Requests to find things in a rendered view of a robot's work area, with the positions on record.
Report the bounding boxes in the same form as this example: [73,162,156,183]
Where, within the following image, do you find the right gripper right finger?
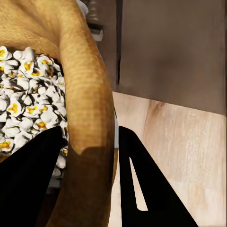
[118,125,199,227]

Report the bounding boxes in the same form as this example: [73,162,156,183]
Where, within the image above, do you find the popcorn bag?
[0,0,119,227]

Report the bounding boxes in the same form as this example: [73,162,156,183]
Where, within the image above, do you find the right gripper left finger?
[0,125,64,227]

